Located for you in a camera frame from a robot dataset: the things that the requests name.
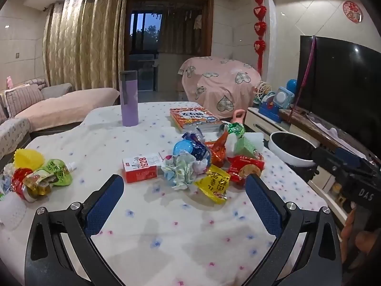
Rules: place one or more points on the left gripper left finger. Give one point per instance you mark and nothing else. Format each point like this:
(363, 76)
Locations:
(60, 249)

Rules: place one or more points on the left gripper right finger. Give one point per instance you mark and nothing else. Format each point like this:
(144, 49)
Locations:
(306, 250)

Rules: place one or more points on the green paper box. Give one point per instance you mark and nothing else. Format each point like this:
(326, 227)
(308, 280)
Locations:
(244, 147)

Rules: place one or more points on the red milk carton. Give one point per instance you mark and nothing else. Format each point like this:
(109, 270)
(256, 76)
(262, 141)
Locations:
(141, 168)

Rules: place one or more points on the orange foil snack bag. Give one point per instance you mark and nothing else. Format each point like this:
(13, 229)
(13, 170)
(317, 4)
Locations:
(218, 150)

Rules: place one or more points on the blue foil wrapper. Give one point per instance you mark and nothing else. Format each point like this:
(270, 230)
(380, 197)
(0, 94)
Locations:
(193, 142)

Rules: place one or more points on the white foam block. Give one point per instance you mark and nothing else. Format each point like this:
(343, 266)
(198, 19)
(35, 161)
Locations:
(257, 140)

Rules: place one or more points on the white trash bin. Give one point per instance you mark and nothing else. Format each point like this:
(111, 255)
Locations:
(292, 149)

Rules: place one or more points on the person's right hand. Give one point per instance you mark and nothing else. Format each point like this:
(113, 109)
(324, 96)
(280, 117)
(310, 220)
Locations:
(364, 240)

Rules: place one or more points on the white TV cabinet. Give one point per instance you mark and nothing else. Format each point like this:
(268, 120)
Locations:
(321, 181)

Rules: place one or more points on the black television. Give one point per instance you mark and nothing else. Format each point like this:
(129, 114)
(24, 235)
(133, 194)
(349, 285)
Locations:
(343, 87)

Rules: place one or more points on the green drink pouch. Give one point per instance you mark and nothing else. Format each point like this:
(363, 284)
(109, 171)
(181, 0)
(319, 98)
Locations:
(58, 173)

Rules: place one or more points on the yellow silicone cup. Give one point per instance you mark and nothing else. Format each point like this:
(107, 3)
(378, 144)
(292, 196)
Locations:
(28, 158)

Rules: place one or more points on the blue toy set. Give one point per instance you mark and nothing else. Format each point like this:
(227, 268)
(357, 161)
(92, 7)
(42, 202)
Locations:
(271, 102)

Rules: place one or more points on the red biscuit packet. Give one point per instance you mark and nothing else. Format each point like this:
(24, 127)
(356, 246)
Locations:
(241, 167)

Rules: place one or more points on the yellow snack wrapper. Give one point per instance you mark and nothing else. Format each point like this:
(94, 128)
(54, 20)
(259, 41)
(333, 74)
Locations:
(215, 184)

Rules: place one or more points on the green foil snack bag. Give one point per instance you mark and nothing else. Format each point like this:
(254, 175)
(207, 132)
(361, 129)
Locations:
(232, 128)

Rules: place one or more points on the pink kettlebell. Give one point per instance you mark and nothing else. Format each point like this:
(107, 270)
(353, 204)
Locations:
(238, 116)

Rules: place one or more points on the white dotted tablecloth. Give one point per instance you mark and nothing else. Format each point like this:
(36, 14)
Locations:
(155, 235)

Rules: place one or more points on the pink hula hoop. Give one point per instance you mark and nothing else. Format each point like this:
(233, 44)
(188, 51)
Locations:
(306, 73)

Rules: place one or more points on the pink sofa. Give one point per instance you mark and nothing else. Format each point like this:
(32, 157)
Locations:
(61, 107)

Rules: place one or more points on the crumpled patterned paper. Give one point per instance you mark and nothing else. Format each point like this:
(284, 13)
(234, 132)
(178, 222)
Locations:
(181, 171)

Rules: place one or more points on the striped pink cushion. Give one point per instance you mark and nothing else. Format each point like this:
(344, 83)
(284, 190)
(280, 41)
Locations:
(19, 99)

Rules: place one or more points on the pink heart-pattern cover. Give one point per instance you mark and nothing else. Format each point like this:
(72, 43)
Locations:
(222, 86)

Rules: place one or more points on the orange children's book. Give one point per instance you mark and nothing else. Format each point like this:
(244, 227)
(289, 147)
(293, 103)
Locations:
(188, 119)

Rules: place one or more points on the purple water bottle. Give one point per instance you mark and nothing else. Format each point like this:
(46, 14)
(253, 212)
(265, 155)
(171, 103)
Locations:
(129, 97)

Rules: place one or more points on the red hanging decoration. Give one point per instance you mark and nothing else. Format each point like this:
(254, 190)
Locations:
(260, 28)

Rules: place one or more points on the gold curtain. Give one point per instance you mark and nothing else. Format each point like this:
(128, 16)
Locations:
(84, 43)

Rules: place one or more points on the red round wall sticker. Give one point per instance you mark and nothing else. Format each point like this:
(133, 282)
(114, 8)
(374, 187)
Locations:
(352, 11)

